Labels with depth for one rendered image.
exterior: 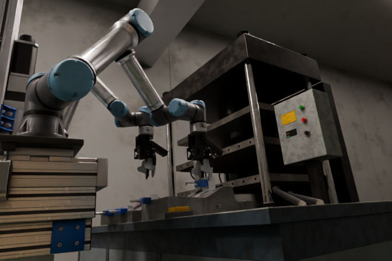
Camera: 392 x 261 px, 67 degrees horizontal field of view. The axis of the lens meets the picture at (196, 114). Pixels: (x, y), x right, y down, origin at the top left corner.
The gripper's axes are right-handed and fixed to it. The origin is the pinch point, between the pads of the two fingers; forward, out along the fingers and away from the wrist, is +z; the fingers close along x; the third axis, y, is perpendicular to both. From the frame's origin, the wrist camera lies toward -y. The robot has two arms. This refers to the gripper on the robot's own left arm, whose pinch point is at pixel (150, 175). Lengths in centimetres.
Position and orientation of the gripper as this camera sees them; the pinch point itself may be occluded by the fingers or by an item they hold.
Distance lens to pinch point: 150.2
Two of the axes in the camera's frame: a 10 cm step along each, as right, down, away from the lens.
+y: -8.3, -1.3, -5.4
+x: 5.6, -3.2, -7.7
